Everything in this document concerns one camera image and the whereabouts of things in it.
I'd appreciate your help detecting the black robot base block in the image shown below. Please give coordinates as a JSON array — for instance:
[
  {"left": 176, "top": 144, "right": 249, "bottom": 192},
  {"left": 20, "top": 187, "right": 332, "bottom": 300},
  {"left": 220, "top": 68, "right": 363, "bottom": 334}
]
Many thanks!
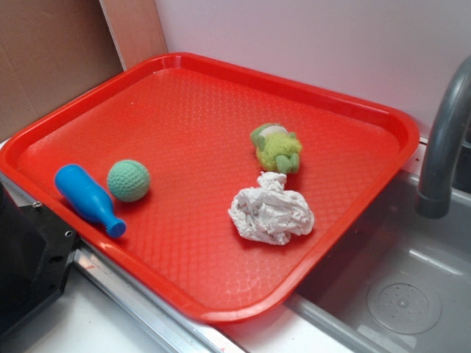
[{"left": 1, "top": 187, "right": 79, "bottom": 338}]

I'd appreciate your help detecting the crumpled white paper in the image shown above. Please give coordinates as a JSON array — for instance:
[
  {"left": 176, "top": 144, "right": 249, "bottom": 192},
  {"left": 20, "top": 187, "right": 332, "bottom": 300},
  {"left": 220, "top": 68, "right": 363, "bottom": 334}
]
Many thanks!
[{"left": 228, "top": 172, "right": 315, "bottom": 246}]

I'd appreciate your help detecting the green plush frog toy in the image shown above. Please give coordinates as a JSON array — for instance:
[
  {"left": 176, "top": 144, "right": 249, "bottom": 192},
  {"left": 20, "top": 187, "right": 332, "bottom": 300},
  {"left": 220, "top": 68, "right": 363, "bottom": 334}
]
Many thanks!
[{"left": 250, "top": 123, "right": 302, "bottom": 174}]

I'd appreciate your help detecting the red plastic tray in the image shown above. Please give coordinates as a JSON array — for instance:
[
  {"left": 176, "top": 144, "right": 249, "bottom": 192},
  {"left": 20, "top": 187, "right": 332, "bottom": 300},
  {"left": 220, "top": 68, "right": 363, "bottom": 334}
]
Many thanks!
[{"left": 1, "top": 54, "right": 419, "bottom": 324}]

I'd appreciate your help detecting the green textured ball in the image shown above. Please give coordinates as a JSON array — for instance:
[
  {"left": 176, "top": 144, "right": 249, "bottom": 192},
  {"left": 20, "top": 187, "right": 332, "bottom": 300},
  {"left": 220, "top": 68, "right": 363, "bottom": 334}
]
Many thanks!
[{"left": 107, "top": 160, "right": 151, "bottom": 202}]

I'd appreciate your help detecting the blue plastic bottle toy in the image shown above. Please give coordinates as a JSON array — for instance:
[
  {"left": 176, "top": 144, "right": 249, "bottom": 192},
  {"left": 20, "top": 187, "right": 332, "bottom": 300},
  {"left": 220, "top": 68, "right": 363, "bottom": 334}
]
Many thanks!
[{"left": 54, "top": 164, "right": 127, "bottom": 238}]

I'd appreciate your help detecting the grey plastic sink basin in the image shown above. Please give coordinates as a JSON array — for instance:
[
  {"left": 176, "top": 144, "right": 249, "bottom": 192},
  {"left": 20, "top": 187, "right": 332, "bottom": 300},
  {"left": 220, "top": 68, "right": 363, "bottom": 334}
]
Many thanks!
[{"left": 286, "top": 172, "right": 470, "bottom": 352}]

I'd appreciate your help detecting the grey toy faucet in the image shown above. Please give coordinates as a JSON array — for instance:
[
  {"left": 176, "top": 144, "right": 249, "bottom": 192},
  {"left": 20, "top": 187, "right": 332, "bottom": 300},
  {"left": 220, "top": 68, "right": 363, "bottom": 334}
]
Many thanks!
[{"left": 415, "top": 58, "right": 470, "bottom": 218}]

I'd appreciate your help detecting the brown cardboard panel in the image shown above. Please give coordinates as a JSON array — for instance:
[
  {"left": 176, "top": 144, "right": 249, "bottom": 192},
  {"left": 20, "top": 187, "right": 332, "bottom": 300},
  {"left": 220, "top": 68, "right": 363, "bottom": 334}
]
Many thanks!
[{"left": 1, "top": 1, "right": 167, "bottom": 140}]

